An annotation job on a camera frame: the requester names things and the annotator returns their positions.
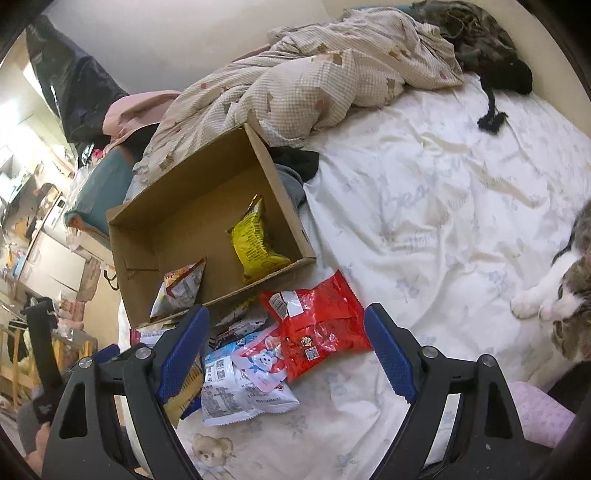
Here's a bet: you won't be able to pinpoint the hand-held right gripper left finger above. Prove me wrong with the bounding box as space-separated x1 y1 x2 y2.
41 304 211 480

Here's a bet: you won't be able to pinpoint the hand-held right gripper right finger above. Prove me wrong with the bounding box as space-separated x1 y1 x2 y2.
364 302 561 480

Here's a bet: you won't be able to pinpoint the red and white snack packet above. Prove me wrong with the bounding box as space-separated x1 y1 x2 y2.
130 323 178 349

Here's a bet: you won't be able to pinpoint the yellow striped snack packet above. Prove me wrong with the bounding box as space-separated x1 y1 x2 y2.
164 355 206 428

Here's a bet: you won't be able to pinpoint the silver and orange snack packet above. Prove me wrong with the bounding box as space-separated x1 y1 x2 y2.
150 257 207 319

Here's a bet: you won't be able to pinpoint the dark snack packet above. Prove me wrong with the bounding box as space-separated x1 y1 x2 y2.
210 316 269 352

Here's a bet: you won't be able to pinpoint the blue and white snack packet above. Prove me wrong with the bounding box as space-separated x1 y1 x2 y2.
202 339 300 428

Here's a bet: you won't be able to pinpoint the pink and white snack packet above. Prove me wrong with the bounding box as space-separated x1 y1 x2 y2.
231 323 289 393

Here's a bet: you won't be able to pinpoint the brown cardboard box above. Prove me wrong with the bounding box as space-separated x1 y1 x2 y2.
105 122 318 329

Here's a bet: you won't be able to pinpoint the white printed bed sheet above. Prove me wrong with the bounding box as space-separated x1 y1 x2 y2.
117 74 591 480

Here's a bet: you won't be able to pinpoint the white cabinet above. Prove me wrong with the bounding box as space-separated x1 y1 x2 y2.
16 226 88 305

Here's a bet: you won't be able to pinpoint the person's grey trousers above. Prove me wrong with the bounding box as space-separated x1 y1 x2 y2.
17 396 63 455

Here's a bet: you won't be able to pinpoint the pink dotted blanket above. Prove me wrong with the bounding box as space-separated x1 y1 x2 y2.
508 381 578 450

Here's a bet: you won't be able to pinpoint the wooden rack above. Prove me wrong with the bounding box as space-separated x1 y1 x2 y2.
0 318 98 407

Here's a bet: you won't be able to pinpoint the grey cloth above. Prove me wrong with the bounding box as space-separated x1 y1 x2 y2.
274 164 306 208

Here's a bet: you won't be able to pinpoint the white and tabby cat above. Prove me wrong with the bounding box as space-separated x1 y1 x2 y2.
510 198 591 393

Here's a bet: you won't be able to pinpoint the black cloth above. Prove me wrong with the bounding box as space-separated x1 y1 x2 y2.
270 147 320 181

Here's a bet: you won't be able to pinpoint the pink cloth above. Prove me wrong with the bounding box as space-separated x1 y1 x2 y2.
102 90 181 148

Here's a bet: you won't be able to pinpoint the beige checked quilt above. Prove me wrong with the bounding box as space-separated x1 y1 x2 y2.
131 8 465 195

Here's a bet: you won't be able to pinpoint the dark furry cloth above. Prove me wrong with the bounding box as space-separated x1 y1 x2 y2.
411 0 534 95

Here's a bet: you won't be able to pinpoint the black upright post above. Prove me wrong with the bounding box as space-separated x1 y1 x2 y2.
23 299 63 402

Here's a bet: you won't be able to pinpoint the black tasselled cord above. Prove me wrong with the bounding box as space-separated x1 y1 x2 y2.
477 76 510 134

